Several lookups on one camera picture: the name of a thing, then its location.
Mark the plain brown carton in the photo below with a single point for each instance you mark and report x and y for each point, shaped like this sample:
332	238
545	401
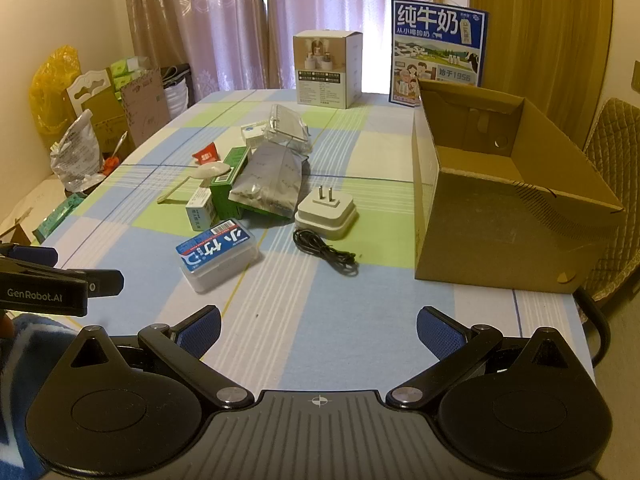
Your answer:
107	125

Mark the green tissue packs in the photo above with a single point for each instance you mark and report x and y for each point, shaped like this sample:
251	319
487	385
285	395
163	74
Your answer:
127	72

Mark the small white blue box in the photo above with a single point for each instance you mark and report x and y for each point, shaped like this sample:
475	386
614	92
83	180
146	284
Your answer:
200	212

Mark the white plastic bag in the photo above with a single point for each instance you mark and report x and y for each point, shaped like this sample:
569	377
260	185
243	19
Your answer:
75	155

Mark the white cut-out cardboard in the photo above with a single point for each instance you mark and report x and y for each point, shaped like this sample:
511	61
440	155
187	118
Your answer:
87	82

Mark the blue label clear box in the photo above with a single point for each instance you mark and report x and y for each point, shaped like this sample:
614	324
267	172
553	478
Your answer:
215	255

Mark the printed brown carton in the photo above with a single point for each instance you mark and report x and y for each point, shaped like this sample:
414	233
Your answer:
145	110

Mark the brown curtain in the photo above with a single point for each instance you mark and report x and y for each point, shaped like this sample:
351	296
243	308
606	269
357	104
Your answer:
540	35

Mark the clear plastic package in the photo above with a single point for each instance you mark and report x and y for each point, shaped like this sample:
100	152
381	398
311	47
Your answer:
287	127

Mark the silver foil bag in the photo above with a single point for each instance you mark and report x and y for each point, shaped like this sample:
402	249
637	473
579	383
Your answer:
270	180

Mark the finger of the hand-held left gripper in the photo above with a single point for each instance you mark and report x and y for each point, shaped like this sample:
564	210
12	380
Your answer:
107	282
30	254

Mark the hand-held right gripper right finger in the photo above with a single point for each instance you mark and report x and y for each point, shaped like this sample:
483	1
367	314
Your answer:
440	332

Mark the yellow plastic bag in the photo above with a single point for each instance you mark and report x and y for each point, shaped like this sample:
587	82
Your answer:
52	85

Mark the blue milk carton box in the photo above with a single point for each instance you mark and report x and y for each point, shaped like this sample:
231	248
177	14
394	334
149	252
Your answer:
435	25

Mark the green flat packet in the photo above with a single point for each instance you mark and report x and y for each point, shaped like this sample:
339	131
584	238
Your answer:
55	220

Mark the pink curtain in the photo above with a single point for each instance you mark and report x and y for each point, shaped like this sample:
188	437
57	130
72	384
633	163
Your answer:
225	20

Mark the person's blue patterned clothing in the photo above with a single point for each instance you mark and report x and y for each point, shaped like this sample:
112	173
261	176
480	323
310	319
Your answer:
20	390

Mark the white power adapter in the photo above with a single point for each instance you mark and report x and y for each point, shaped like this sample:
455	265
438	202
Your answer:
325	215

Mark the red packet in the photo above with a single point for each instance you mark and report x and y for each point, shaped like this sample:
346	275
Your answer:
206	154

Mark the checked cloth desktop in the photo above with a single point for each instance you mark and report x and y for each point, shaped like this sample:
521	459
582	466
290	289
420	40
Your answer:
350	310

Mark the brown cardboard box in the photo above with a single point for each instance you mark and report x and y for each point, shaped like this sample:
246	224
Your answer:
500	230

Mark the white product box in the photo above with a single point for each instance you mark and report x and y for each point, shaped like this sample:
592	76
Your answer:
320	80

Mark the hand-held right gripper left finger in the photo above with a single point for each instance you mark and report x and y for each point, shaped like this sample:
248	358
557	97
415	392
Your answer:
200	332

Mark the quilted chair cover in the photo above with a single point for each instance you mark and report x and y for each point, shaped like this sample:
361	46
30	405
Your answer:
616	130

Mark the dark green box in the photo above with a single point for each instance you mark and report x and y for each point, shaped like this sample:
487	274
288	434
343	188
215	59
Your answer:
222	200

